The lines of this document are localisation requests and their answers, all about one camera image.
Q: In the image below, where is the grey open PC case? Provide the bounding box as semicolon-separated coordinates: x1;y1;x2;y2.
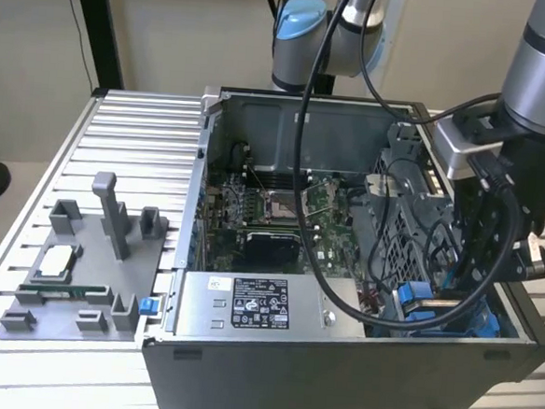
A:
137;81;545;409

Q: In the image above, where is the black vertical post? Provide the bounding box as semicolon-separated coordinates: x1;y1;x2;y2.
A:
64;0;132;92

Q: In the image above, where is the silver power supply unit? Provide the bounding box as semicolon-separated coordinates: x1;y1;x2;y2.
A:
169;265;372;350

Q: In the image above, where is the black cooler block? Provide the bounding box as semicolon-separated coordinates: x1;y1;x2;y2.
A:
243;228;303;269

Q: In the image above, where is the CPU socket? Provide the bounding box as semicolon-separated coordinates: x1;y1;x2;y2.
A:
261;189;310;223

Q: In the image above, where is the grey parts rack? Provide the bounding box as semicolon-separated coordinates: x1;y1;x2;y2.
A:
0;164;175;351

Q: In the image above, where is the blue case latch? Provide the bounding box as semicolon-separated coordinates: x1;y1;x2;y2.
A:
136;296;161;318

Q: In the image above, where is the black camera cable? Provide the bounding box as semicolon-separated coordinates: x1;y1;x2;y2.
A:
282;0;536;335
355;0;510;133

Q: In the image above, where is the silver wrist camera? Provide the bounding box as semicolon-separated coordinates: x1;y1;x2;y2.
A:
510;232;545;285
430;113;509;185

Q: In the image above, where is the metal socket cover frame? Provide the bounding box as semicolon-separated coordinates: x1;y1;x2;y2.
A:
299;176;342;222

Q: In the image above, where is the blue disk data wire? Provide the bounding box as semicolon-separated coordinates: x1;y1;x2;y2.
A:
440;250;468;298

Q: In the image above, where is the thin metal locking lever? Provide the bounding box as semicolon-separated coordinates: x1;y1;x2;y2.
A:
249;164;273;193

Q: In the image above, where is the silver CPU chip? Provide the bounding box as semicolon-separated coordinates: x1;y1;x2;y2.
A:
37;244;77;279

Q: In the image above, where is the perforated metal drive cage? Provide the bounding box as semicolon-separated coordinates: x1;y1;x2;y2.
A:
344;119;475;298

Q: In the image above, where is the thin black wire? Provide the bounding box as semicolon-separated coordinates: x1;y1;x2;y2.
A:
367;155;427;296

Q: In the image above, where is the green RAM stick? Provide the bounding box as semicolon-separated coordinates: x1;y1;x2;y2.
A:
19;279;111;303

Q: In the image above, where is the hard disk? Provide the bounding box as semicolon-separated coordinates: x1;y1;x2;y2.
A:
396;279;467;322

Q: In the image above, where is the red yellow black wire bundle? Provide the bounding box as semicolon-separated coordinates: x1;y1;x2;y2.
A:
356;288;389;317

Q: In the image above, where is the green motherboard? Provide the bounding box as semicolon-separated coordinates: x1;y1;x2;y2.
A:
197;162;374;285

